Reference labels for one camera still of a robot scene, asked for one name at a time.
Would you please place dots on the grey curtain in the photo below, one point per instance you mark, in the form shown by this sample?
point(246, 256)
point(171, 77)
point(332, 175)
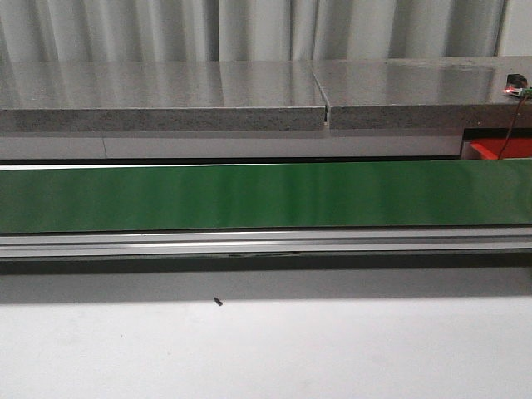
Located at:
point(154, 31)

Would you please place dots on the grey granite counter slab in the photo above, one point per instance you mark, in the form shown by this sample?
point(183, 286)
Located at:
point(449, 93)

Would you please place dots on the green conveyor belt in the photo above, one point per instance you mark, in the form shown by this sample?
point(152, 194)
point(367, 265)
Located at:
point(295, 195)

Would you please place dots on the small green circuit board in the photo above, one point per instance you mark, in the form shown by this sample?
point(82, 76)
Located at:
point(517, 86)

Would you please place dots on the red tray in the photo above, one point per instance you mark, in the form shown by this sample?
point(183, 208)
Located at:
point(494, 149)

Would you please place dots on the aluminium conveyor frame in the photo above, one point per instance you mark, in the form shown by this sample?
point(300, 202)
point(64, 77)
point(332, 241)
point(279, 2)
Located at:
point(358, 241)

